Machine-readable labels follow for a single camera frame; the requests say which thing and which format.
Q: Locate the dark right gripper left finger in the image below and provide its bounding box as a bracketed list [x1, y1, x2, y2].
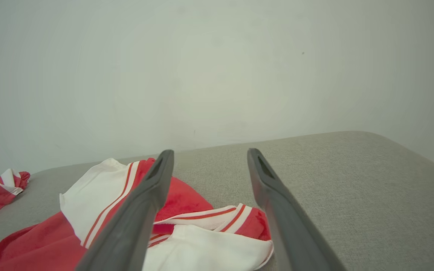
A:
[75, 149, 175, 271]

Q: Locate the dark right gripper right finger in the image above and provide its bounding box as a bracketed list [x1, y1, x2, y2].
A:
[247, 148, 348, 271]

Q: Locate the red jersey with white sleeves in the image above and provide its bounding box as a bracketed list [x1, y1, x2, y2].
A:
[0, 158, 274, 271]

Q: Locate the grey fabric sofa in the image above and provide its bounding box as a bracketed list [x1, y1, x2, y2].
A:
[0, 131, 434, 271]

